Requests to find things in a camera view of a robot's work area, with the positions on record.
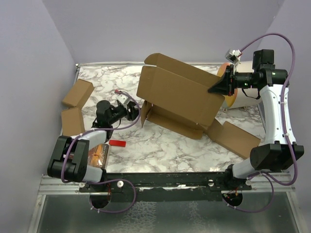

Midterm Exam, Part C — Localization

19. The white cylinder container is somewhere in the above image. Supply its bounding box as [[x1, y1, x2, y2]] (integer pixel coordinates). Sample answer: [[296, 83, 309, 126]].
[[222, 61, 261, 109]]

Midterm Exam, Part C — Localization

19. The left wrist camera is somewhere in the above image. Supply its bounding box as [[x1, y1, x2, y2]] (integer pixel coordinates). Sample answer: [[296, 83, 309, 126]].
[[115, 90, 131, 107]]

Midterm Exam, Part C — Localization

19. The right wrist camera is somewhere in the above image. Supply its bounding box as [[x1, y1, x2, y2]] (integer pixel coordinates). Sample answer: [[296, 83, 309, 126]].
[[225, 49, 242, 65]]

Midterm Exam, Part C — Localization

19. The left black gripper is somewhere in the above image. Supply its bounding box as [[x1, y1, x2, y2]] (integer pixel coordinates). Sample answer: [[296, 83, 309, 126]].
[[108, 100, 143, 125]]

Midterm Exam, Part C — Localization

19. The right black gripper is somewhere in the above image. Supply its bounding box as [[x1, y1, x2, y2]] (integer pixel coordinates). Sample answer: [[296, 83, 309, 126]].
[[208, 64, 258, 96]]

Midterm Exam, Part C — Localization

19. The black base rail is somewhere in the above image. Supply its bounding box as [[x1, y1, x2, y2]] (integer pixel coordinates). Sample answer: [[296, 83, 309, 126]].
[[79, 171, 251, 202]]

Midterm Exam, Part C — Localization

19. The red flat block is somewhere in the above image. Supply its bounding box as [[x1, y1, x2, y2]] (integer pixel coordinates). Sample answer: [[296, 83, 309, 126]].
[[109, 139, 126, 147]]

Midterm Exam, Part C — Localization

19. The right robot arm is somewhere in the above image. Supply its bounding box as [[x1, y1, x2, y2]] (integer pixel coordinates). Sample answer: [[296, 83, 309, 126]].
[[208, 50, 304, 190]]

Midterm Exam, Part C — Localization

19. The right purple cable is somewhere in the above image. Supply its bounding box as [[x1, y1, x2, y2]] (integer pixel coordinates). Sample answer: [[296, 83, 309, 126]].
[[239, 33, 299, 186]]

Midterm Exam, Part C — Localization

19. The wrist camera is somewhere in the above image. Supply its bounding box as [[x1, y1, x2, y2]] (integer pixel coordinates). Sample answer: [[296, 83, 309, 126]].
[[115, 90, 131, 107], [225, 49, 242, 65]]

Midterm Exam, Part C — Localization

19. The aluminium frame profile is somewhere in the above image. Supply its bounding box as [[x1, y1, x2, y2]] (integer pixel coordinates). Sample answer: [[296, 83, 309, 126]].
[[38, 175, 79, 195]]

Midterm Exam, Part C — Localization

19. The purple cable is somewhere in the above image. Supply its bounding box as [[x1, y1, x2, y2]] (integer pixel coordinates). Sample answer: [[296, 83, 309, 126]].
[[239, 33, 299, 186], [60, 91, 141, 184]]

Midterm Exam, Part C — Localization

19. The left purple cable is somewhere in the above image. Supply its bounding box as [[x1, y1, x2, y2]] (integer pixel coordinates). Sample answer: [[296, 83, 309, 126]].
[[60, 91, 141, 184]]

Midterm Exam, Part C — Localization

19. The cardboard box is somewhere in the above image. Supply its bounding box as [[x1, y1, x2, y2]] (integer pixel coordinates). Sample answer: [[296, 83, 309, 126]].
[[62, 79, 94, 109], [137, 53, 225, 140], [216, 121, 260, 159], [61, 107, 85, 136]]

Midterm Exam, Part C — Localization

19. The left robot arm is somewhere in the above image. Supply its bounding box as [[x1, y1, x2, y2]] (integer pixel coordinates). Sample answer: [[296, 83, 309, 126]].
[[47, 100, 140, 192]]

